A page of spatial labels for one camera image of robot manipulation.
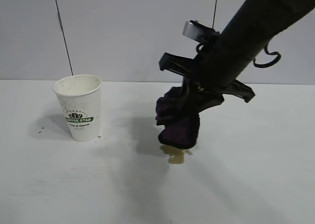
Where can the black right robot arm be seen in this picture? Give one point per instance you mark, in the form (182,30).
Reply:
(265,19)

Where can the white paper coffee cup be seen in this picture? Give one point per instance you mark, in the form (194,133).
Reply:
(80,110)

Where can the brown coffee spill puddle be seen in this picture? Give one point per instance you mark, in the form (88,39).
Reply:
(176,157)

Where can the dark purple cloth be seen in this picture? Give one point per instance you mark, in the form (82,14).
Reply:
(177,133)

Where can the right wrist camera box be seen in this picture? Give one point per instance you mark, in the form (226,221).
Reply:
(194,29)

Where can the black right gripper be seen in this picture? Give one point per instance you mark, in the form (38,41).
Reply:
(221,71)

